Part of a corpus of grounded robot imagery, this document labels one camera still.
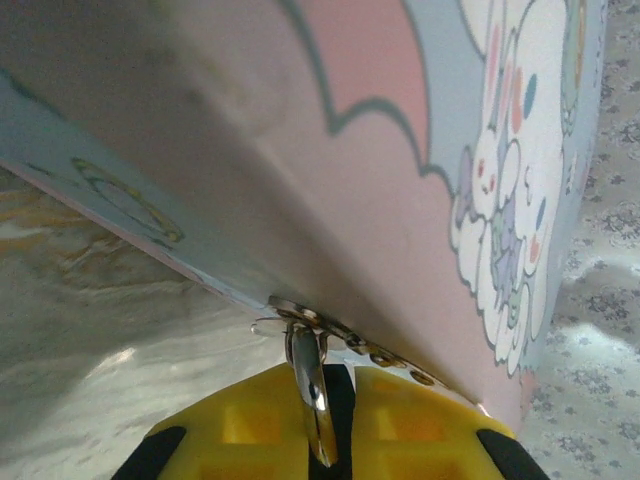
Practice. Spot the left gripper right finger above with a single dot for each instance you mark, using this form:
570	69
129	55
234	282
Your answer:
425	430

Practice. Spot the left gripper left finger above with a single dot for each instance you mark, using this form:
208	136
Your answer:
240	420

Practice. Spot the pastel cartoon tin box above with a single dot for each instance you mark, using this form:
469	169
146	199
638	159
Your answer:
350	175

